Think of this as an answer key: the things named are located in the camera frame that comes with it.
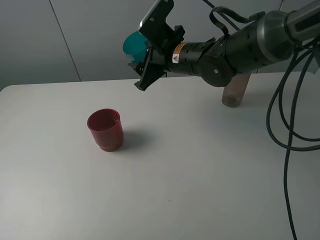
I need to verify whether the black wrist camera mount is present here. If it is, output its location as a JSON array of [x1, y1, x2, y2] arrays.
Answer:
[[138, 0, 174, 48]]

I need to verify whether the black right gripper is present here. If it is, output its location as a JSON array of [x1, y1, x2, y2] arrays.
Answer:
[[127, 25, 215, 91]]

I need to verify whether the teal translucent plastic cup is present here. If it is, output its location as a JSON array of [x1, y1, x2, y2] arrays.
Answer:
[[122, 31, 149, 64]]

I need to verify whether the red plastic cup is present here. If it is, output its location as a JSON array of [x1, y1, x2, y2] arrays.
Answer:
[[87, 108, 124, 152]]

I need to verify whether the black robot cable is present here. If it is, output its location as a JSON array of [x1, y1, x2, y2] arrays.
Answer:
[[202, 0, 320, 240]]

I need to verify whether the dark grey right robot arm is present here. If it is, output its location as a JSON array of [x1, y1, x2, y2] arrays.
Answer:
[[128, 0, 320, 91]]

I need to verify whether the smoky transparent water bottle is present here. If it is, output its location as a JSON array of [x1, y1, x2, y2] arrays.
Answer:
[[221, 73, 251, 108]]

